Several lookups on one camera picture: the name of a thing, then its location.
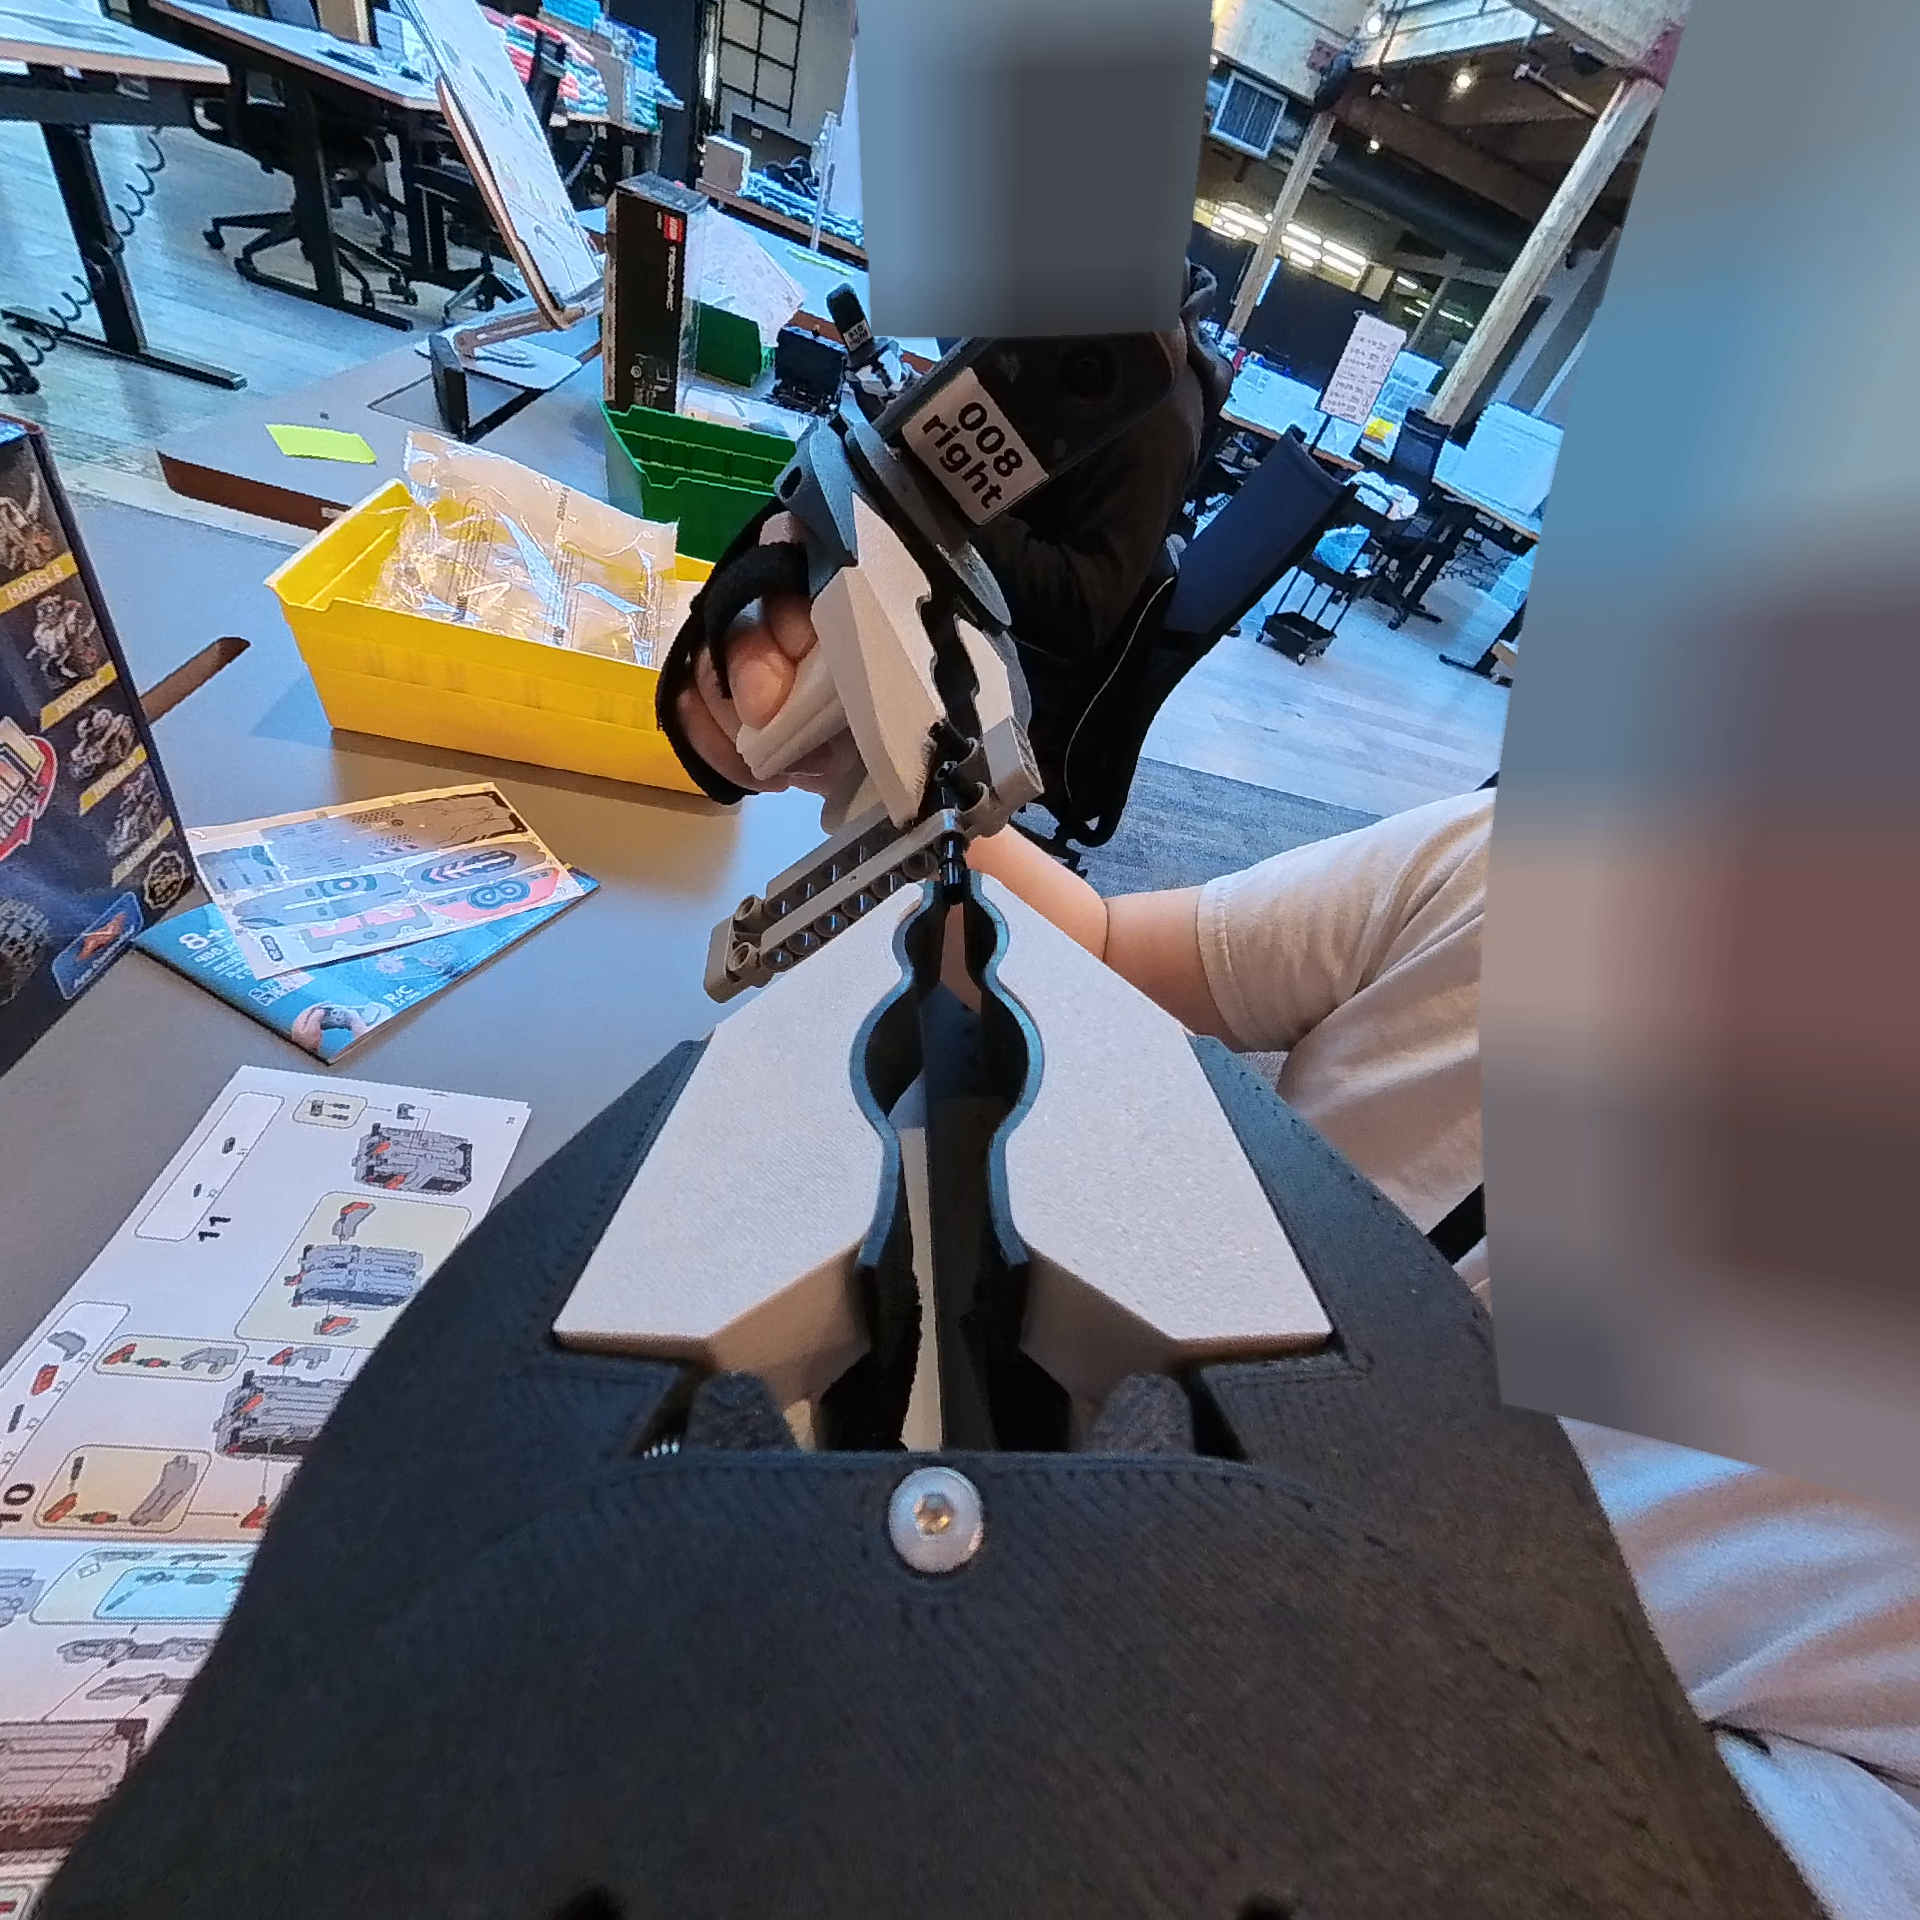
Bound person's right forearm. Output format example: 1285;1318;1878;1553
966;817;1214;1053

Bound yellow plastic bin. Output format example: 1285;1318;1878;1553
263;475;726;800

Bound grey office desk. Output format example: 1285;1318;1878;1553
154;195;842;531

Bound wooden office desk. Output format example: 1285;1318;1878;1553
0;0;248;394

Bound wooden support post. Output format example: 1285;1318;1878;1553
1423;72;1669;433

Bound blue booklet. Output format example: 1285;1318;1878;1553
136;862;601;1066

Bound grey bent toy beam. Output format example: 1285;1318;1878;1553
700;718;1045;1009

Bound sticker sheet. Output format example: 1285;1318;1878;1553
184;779;571;964

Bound black office chair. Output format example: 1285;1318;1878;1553
208;60;418;329

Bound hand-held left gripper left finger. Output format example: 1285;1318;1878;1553
553;896;922;1413

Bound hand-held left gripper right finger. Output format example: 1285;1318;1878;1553
964;881;1336;1413

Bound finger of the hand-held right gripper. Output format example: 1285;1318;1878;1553
810;515;962;830
942;618;1034;758

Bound black toy box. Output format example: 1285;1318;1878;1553
599;168;712;418

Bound white board on wooden stand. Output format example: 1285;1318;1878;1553
403;0;608;439

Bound open building instruction booklet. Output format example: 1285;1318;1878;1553
0;1063;537;1862

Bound person's right hand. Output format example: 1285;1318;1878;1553
690;613;823;797

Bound black utility cart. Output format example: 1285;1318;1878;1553
1253;567;1347;663

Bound dark blue robot kit box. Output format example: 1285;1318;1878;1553
0;416;208;1077

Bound green plastic bin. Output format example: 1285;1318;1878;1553
596;394;804;569
682;295;776;389

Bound clear plastic bags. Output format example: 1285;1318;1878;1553
358;429;685;673

